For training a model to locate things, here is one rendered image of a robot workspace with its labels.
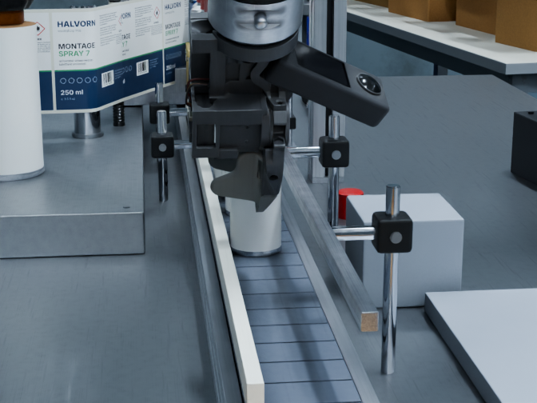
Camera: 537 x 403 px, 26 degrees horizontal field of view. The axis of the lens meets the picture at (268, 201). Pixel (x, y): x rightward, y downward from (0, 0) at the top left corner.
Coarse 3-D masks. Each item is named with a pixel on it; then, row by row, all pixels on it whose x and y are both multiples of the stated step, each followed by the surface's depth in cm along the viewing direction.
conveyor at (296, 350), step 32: (288, 256) 114; (256, 288) 105; (288, 288) 105; (256, 320) 98; (288, 320) 98; (320, 320) 98; (288, 352) 91; (320, 352) 91; (288, 384) 85; (320, 384) 85; (352, 384) 85
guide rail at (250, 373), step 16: (208, 176) 131; (208, 192) 124; (208, 208) 120; (224, 224) 113; (224, 240) 108; (224, 256) 103; (224, 272) 99; (224, 288) 98; (240, 288) 95; (240, 304) 91; (240, 320) 88; (240, 336) 85; (240, 352) 82; (256, 352) 82; (240, 368) 82; (256, 368) 79; (256, 384) 77; (256, 400) 77
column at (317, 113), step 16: (320, 0) 156; (336, 0) 156; (320, 16) 156; (336, 16) 156; (320, 32) 157; (336, 32) 157; (320, 48) 157; (336, 48) 158; (320, 112) 160; (336, 112) 160; (320, 128) 160; (320, 176) 162
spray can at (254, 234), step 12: (240, 204) 113; (252, 204) 113; (276, 204) 114; (240, 216) 113; (252, 216) 113; (264, 216) 113; (276, 216) 114; (240, 228) 114; (252, 228) 113; (264, 228) 113; (276, 228) 114; (240, 240) 114; (252, 240) 114; (264, 240) 114; (276, 240) 115; (240, 252) 114; (252, 252) 114; (264, 252) 114; (276, 252) 115
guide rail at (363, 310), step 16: (288, 160) 118; (288, 176) 114; (304, 192) 106; (304, 208) 103; (320, 224) 96; (320, 240) 94; (336, 240) 92; (336, 256) 88; (336, 272) 86; (352, 272) 84; (352, 288) 81; (352, 304) 80; (368, 304) 78; (368, 320) 77
